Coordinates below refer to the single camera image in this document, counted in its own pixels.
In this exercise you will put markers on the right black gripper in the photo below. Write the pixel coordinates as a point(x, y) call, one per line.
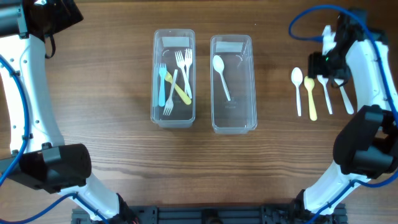
point(325, 71)

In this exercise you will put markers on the white plastic spoon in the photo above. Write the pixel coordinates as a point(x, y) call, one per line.
point(324, 82)
point(297, 79)
point(346, 101)
point(218, 66)

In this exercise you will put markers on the yellow plastic spoon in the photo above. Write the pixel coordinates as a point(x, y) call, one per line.
point(309, 85)

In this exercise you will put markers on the wide white plastic fork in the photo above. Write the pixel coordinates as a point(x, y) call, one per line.
point(162, 74)

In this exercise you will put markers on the yellow plastic fork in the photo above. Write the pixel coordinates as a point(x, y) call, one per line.
point(184, 97)

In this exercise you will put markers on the thin white plastic fork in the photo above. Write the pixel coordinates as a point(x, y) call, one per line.
point(169, 103)

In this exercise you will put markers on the curved white plastic fork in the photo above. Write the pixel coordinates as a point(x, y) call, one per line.
point(188, 63)

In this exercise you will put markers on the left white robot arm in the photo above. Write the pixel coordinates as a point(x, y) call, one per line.
point(40, 159)

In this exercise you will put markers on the right clear plastic container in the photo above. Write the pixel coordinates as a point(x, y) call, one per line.
point(239, 115)

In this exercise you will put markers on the clear plastic container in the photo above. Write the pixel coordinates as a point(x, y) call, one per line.
point(166, 43)
point(239, 115)

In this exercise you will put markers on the left clear plastic container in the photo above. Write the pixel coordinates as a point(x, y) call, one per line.
point(166, 43)

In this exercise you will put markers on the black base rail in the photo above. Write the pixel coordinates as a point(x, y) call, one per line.
point(264, 214)

